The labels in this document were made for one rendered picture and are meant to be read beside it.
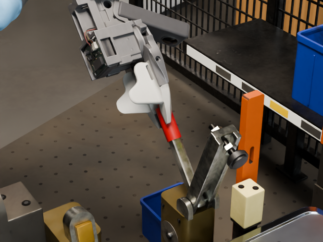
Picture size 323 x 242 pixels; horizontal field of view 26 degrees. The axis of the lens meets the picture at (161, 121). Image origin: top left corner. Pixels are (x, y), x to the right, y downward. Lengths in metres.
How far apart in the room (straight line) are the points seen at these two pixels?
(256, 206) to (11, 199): 0.35
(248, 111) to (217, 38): 0.58
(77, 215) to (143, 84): 0.20
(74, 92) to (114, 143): 1.68
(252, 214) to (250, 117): 0.15
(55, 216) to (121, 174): 0.71
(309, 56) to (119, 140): 0.68
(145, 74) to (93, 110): 0.95
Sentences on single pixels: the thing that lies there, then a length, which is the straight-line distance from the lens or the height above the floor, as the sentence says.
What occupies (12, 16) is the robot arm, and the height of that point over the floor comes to 1.32.
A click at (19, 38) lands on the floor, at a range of 4.03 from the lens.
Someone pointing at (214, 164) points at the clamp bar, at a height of 1.16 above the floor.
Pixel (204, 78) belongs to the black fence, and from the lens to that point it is 1.94.
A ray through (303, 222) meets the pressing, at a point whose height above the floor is 1.00.
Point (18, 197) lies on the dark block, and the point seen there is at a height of 1.12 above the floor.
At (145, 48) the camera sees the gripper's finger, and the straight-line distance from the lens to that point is 0.97.
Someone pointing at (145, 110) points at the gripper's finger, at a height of 1.16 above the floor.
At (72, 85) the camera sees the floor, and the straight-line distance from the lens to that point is 3.50.
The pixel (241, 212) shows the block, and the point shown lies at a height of 1.03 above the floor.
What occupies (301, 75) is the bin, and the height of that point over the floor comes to 1.09.
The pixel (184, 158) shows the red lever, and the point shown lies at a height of 1.12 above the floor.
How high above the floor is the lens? 1.69
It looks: 32 degrees down
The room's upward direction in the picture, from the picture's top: straight up
